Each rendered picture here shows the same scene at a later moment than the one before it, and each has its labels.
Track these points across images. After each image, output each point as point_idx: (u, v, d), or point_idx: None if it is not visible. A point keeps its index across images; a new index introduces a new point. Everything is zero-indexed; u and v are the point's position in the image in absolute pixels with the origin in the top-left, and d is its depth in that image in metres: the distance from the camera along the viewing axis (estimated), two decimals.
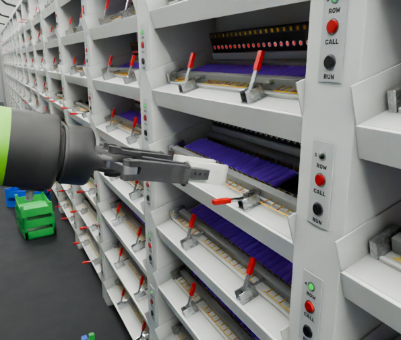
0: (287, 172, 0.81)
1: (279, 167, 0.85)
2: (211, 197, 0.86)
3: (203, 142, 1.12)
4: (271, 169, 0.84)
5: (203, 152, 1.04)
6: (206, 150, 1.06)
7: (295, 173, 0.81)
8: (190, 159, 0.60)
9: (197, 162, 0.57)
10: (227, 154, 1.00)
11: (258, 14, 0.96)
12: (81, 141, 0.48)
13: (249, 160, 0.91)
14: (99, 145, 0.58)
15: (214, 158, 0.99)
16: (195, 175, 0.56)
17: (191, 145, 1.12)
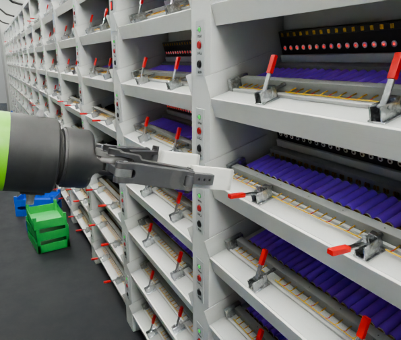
0: None
1: (393, 200, 0.67)
2: (305, 237, 0.69)
3: (270, 160, 0.95)
4: (383, 202, 0.67)
5: (275, 175, 0.87)
6: (278, 171, 0.89)
7: None
8: (174, 154, 0.62)
9: (201, 166, 0.53)
10: (309, 178, 0.82)
11: (351, 7, 0.78)
12: (81, 144, 0.48)
13: (345, 189, 0.74)
14: None
15: (294, 183, 0.81)
16: (199, 181, 0.52)
17: (257, 164, 0.94)
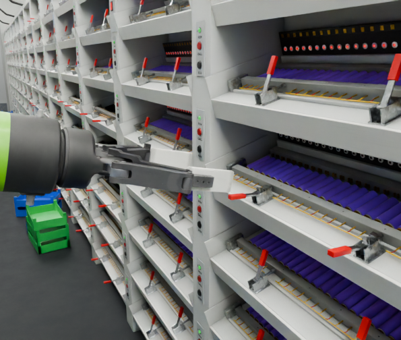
0: None
1: (393, 201, 0.67)
2: (305, 238, 0.69)
3: (270, 161, 0.95)
4: (383, 204, 0.67)
5: (276, 175, 0.87)
6: (278, 171, 0.89)
7: None
8: (166, 152, 0.63)
9: (199, 168, 0.52)
10: (309, 179, 0.82)
11: (352, 9, 0.78)
12: (81, 144, 0.48)
13: (345, 189, 0.74)
14: None
15: (295, 184, 0.81)
16: (198, 183, 0.51)
17: (257, 165, 0.94)
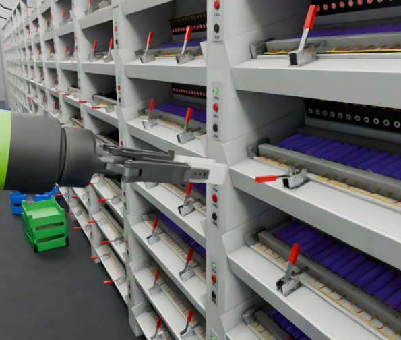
0: None
1: None
2: (357, 228, 0.55)
3: (303, 139, 0.81)
4: None
5: (315, 152, 0.73)
6: (316, 148, 0.75)
7: None
8: (190, 159, 0.60)
9: (197, 162, 0.57)
10: (358, 155, 0.69)
11: None
12: (82, 144, 0.48)
13: None
14: (99, 146, 0.58)
15: (342, 161, 0.68)
16: (195, 175, 0.56)
17: (288, 143, 0.81)
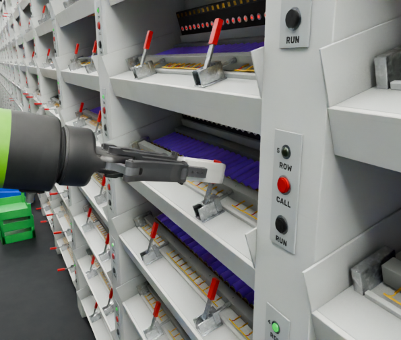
0: None
1: (256, 164, 0.70)
2: (167, 204, 0.71)
3: (174, 137, 0.98)
4: (247, 166, 0.70)
5: (172, 148, 0.90)
6: (176, 144, 0.92)
7: None
8: (194, 160, 0.59)
9: (195, 160, 0.58)
10: (199, 149, 0.85)
11: None
12: (81, 142, 0.48)
13: (222, 156, 0.77)
14: (101, 146, 0.58)
15: (184, 154, 0.84)
16: (193, 174, 0.56)
17: (160, 140, 0.97)
